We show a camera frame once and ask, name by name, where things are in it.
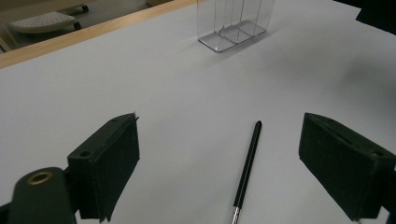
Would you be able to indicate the white table cover sheet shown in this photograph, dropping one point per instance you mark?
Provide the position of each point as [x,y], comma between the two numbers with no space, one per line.
[186,87]

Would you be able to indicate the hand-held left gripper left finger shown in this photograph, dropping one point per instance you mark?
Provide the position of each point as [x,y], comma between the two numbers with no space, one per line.
[106,168]

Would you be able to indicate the black brush with silver ferrule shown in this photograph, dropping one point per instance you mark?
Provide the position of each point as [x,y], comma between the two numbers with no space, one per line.
[247,168]

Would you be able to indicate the grey chair base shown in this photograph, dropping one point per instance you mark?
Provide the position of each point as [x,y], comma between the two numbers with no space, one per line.
[40,21]

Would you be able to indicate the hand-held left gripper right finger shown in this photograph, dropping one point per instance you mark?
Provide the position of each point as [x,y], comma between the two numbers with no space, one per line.
[345,165]

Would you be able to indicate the clear acrylic organizer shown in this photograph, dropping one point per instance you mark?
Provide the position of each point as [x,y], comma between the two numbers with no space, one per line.
[236,34]

